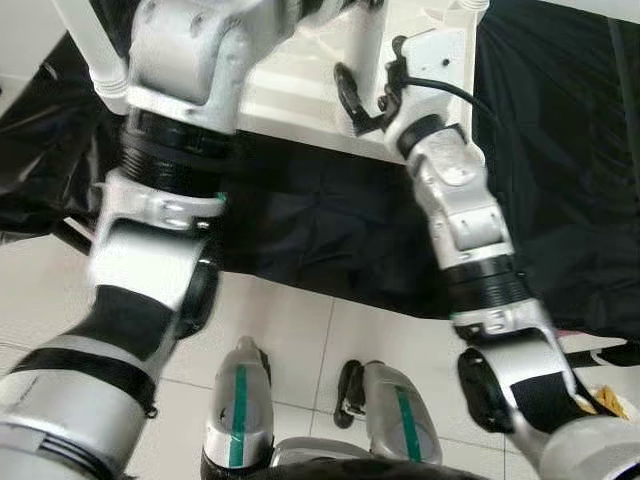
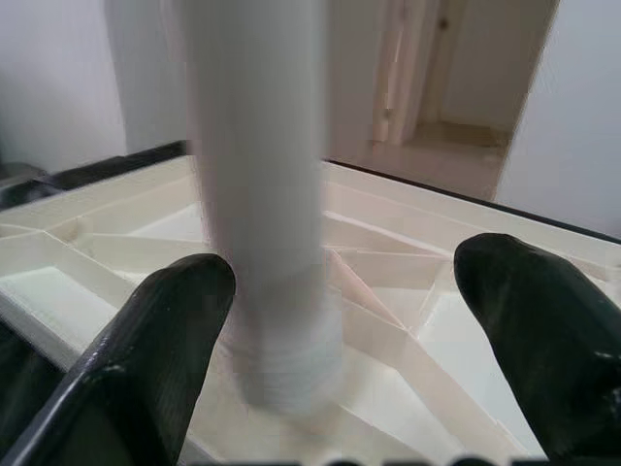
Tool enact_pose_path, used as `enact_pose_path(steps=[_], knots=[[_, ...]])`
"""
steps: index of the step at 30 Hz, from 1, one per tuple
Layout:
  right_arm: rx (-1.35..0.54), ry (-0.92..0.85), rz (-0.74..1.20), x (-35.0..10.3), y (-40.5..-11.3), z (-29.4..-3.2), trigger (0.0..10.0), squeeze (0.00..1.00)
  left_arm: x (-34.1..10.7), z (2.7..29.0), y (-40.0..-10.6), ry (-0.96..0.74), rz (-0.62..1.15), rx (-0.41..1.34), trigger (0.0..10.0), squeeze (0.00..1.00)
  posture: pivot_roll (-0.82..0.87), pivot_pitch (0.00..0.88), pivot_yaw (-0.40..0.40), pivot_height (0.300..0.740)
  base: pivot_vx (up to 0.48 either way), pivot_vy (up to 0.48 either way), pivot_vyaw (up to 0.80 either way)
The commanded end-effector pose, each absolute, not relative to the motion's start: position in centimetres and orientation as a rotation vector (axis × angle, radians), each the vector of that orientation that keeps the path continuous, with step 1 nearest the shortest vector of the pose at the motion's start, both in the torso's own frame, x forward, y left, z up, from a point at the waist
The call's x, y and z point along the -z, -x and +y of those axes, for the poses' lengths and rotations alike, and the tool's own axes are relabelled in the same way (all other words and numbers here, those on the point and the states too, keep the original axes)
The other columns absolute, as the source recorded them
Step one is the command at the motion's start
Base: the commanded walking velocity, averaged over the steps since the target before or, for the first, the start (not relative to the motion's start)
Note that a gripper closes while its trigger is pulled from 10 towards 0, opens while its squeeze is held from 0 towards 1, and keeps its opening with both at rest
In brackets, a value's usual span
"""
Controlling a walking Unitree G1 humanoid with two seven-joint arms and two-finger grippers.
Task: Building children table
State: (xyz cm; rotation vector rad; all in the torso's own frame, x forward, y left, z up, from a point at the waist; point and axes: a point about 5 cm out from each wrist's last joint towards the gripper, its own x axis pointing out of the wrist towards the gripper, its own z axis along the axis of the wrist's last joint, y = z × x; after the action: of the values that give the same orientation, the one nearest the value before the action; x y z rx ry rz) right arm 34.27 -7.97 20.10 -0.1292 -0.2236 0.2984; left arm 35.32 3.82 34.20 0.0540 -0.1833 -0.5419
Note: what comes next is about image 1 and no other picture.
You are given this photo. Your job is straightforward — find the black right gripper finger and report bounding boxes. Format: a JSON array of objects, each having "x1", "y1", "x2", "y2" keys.
[{"x1": 334, "y1": 62, "x2": 373, "y2": 137}]

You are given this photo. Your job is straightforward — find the white plastic table top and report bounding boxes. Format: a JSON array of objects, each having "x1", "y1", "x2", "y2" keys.
[{"x1": 225, "y1": 0, "x2": 491, "y2": 163}]

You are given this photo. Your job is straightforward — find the black metal table leg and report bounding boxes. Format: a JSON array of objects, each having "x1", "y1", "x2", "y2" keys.
[
  {"x1": 560, "y1": 343, "x2": 640, "y2": 367},
  {"x1": 52, "y1": 220, "x2": 96, "y2": 257}
]

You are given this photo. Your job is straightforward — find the pink fabric tag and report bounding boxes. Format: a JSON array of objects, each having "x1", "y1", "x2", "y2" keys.
[{"x1": 555, "y1": 327, "x2": 603, "y2": 342}]

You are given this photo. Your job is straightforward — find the silver left robot leg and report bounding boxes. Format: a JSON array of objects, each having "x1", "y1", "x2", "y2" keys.
[{"x1": 200, "y1": 337, "x2": 273, "y2": 471}]

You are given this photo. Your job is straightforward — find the yellow crumpled cloth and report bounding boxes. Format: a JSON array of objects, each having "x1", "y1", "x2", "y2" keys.
[{"x1": 588, "y1": 385, "x2": 631, "y2": 419}]

